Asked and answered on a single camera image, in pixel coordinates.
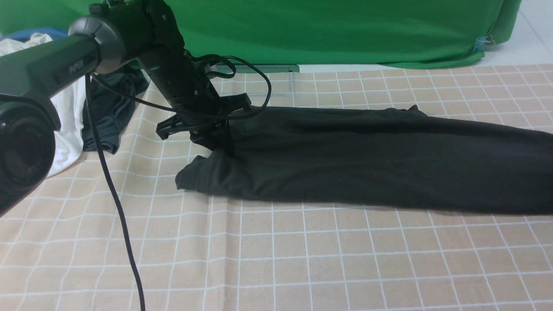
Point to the metal binder clip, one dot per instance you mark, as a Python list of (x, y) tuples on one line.
[(481, 43)]

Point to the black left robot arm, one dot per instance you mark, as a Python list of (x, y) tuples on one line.
[(102, 42)]

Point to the green backdrop cloth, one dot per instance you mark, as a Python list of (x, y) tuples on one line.
[(406, 34)]

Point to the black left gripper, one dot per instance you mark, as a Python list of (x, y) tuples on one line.
[(184, 83)]

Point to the white crumpled garment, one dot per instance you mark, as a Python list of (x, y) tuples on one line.
[(69, 104)]

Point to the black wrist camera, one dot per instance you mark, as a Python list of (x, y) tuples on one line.
[(234, 104)]

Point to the beige checkered tablecloth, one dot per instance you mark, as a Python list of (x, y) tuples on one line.
[(62, 248)]

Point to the dark gray long-sleeve top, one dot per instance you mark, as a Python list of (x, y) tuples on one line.
[(391, 157)]

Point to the blue crumpled garment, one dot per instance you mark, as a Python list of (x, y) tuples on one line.
[(26, 34)]

